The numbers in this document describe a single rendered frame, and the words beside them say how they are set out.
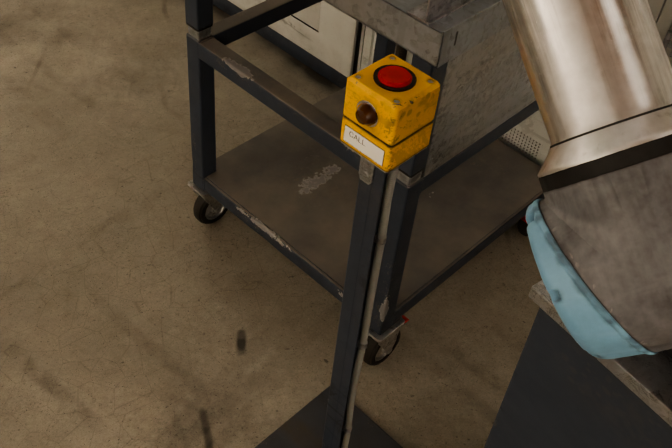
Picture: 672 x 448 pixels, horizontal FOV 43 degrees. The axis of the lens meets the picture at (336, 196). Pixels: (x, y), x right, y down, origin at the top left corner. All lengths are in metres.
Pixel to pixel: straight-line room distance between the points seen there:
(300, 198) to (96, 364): 0.55
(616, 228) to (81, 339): 1.36
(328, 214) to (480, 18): 0.73
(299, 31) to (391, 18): 1.27
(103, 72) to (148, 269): 0.77
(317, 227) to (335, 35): 0.74
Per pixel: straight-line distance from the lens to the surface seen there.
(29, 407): 1.78
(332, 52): 2.41
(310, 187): 1.89
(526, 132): 2.08
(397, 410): 1.75
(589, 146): 0.69
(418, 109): 0.97
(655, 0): 1.79
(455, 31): 1.20
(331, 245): 1.77
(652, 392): 0.95
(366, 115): 0.96
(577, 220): 0.70
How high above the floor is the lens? 1.47
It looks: 44 degrees down
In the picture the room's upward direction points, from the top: 7 degrees clockwise
